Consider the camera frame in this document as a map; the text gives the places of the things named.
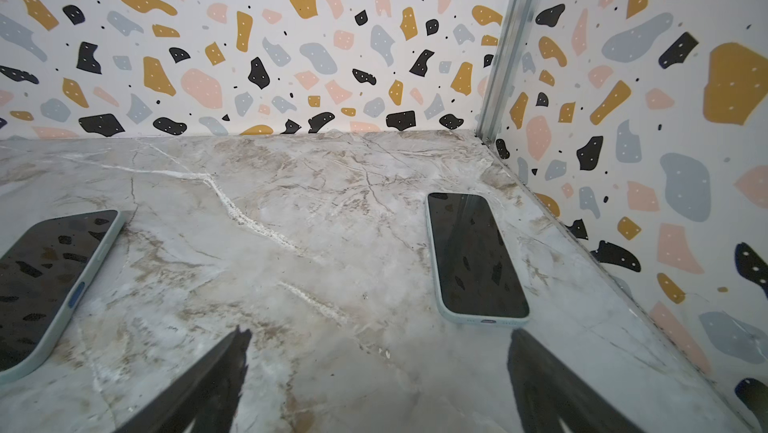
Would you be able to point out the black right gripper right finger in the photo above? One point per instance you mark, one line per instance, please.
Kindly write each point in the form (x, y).
(550, 397)

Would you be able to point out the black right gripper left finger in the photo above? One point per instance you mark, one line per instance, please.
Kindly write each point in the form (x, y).
(205, 398)

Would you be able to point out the small phone in green case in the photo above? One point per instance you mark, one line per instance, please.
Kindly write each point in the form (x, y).
(475, 279)

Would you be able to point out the aluminium corner post right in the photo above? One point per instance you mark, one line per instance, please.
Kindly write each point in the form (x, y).
(515, 28)

